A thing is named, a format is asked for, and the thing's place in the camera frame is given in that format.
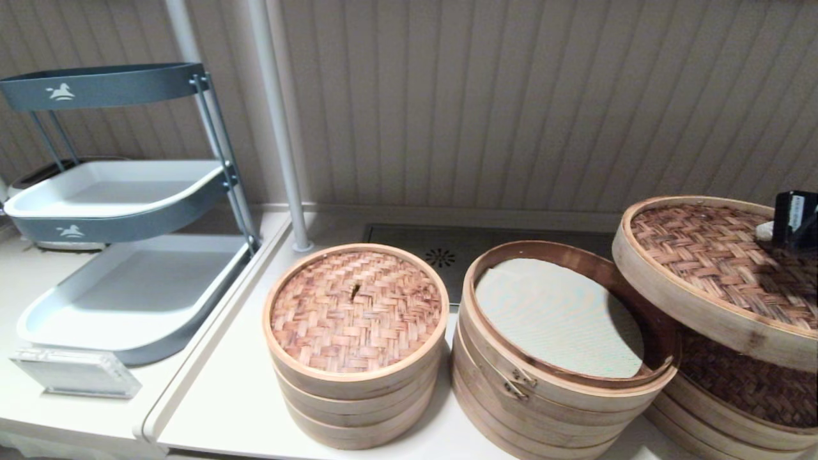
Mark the large woven bamboo steamer lid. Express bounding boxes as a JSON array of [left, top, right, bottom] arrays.
[[612, 195, 818, 374]]

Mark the right bamboo steamer stack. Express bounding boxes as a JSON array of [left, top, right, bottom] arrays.
[[665, 323, 818, 451]]

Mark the large bamboo steamer basket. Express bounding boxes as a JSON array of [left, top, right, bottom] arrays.
[[450, 358, 646, 460], [641, 387, 818, 460]]

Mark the white steamer liner sheet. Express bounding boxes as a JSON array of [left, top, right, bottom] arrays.
[[474, 257, 646, 379]]

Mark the bamboo steamer with liner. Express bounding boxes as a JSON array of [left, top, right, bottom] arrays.
[[460, 240, 683, 429]]

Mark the small woven bamboo steamer lid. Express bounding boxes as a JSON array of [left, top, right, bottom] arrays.
[[262, 243, 449, 400]]

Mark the small bamboo steamer basket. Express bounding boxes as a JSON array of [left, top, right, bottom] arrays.
[[281, 383, 440, 450], [271, 348, 444, 429]]

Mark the steel drain plate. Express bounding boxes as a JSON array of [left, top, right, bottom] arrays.
[[362, 223, 617, 306]]

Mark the white support pole with flange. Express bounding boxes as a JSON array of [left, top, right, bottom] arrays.
[[247, 0, 315, 253]]

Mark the grey-blue white-lined rack tray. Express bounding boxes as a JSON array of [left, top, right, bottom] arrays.
[[16, 232, 255, 366]]

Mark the grey-blue rack tray horse logo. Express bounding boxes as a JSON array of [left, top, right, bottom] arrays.
[[3, 158, 231, 243], [0, 61, 206, 112]]

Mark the clear acrylic warning sign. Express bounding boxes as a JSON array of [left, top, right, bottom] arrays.
[[9, 346, 143, 400]]

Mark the grey-blue metal rack frame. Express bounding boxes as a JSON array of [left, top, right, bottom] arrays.
[[31, 72, 261, 254]]

